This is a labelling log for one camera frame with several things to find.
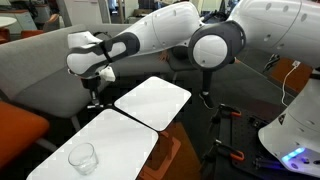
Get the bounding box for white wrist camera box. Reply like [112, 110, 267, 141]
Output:
[99, 66, 116, 82]

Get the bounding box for grey sofa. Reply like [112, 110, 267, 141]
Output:
[0, 23, 181, 119]

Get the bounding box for orange and beige sofa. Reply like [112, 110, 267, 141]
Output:
[0, 101, 49, 169]

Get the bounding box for white charging cable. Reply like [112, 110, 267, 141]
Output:
[281, 60, 302, 108]

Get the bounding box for white side table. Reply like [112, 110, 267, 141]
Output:
[114, 76, 191, 131]
[26, 109, 158, 180]

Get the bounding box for clear glass cup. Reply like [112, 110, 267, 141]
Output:
[68, 143, 99, 175]

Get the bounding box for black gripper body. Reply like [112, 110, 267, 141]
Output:
[81, 77, 101, 100]

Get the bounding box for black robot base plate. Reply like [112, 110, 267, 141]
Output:
[223, 109, 320, 178]

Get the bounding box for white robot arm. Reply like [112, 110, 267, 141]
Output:
[66, 0, 320, 177]

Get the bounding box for orange clamp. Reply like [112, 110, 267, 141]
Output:
[211, 104, 242, 124]
[201, 139, 245, 167]

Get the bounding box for far white side table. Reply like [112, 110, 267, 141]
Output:
[26, 109, 158, 180]

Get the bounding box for near white side table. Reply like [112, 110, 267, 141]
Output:
[114, 76, 191, 131]

